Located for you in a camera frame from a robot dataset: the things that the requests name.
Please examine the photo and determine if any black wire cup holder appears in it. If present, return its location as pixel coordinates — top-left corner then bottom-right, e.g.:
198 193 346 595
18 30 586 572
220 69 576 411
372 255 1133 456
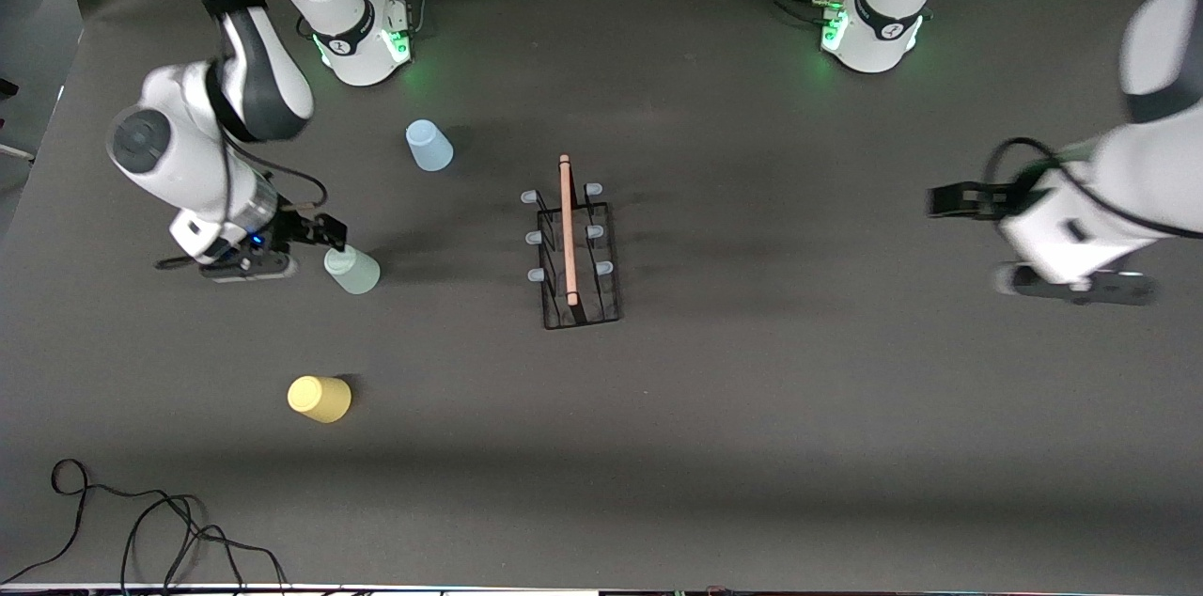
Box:
520 154 623 331

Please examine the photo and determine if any dark grey table mat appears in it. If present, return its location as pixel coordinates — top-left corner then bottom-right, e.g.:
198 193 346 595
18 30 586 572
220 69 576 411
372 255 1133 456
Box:
0 0 1203 589

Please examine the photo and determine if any yellow plastic cup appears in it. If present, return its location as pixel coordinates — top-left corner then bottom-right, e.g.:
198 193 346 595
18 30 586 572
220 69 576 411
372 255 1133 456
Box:
287 375 352 424

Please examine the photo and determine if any thin black loose cable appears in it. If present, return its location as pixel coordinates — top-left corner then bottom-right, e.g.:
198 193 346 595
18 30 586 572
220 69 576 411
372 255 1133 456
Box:
0 459 288 592

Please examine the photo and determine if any light blue plastic cup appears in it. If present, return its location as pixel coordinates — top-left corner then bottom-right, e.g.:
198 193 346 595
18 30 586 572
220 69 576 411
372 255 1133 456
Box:
405 119 454 172

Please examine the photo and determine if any pale green plastic cup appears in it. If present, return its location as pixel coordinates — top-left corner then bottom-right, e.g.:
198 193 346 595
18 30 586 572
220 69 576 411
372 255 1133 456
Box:
323 244 382 295

